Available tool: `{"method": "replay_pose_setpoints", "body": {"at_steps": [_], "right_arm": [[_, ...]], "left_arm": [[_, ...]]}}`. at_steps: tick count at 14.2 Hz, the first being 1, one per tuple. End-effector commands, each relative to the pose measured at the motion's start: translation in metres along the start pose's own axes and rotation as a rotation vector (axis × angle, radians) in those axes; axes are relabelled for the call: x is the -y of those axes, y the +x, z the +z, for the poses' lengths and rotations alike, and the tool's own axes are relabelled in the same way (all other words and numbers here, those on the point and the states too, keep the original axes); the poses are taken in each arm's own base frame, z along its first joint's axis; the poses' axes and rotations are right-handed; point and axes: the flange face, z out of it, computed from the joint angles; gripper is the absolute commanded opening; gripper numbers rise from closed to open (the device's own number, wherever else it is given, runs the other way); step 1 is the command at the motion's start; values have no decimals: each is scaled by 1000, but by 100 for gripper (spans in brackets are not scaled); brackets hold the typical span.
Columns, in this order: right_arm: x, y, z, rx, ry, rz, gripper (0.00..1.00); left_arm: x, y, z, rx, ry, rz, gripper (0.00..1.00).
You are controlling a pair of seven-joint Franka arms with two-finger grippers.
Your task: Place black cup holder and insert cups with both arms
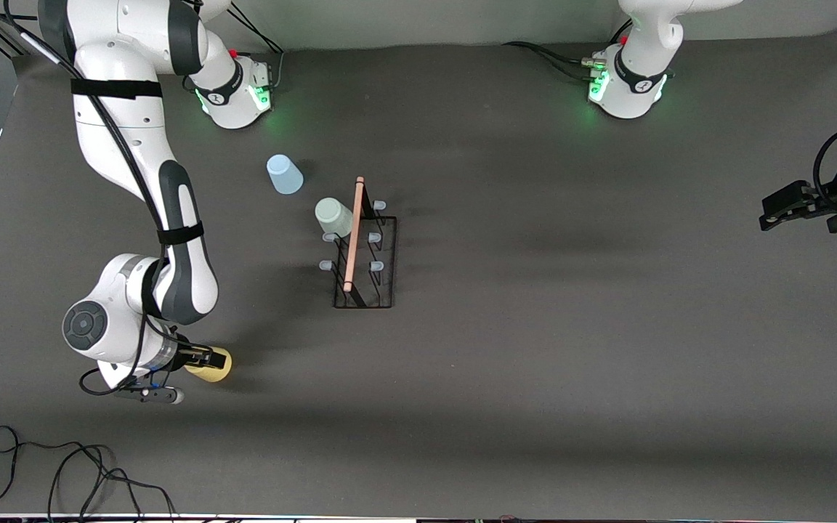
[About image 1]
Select black wire cup holder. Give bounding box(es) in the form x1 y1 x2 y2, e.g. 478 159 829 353
318 176 397 310

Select green plastic cup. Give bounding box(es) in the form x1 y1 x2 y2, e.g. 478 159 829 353
315 198 354 238

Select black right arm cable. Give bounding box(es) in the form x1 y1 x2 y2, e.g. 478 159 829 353
0 0 172 397

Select black right base cable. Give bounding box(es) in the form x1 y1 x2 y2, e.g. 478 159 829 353
228 0 286 89

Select narrow black velcro strap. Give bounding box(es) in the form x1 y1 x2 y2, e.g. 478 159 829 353
156 222 205 245

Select black base cable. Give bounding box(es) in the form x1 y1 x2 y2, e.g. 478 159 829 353
228 0 286 89
502 41 602 81

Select blue plastic cup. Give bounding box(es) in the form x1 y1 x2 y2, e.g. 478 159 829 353
267 154 304 195

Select black loose table cable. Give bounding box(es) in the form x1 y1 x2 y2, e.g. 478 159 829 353
0 426 177 523

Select wide black velcro strap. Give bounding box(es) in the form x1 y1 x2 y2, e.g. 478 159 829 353
70 78 163 100

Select black left base cable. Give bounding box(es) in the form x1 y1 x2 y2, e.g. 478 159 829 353
502 41 602 81

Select yellow plastic cup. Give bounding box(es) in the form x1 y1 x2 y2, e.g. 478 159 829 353
185 346 233 384

